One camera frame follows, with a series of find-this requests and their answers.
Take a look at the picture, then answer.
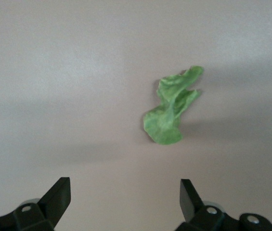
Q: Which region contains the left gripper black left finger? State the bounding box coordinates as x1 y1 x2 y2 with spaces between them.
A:
0 177 72 231

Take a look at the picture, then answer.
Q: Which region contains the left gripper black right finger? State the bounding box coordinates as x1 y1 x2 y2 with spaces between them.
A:
176 179 272 231

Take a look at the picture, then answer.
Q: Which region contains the green lettuce leaf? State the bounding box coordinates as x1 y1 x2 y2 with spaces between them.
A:
142 65 205 146

